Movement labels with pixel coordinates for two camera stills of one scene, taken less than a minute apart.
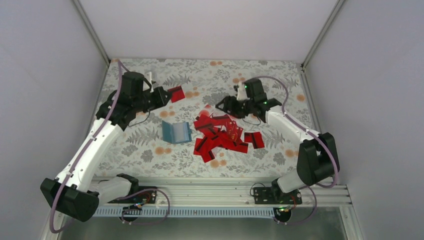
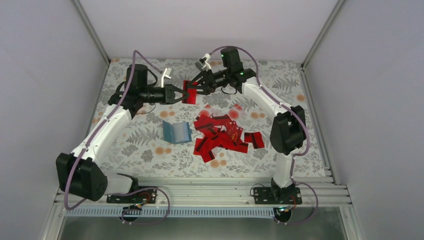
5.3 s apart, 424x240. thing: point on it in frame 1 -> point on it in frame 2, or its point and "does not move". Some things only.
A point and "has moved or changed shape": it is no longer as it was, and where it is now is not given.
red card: x=177 y=94 has moved or changed shape
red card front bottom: x=207 y=154 does not move
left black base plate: x=146 y=197 does not move
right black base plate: x=275 y=195 does not move
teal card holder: x=176 y=133 does not move
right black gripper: x=229 y=106 -> x=204 y=76
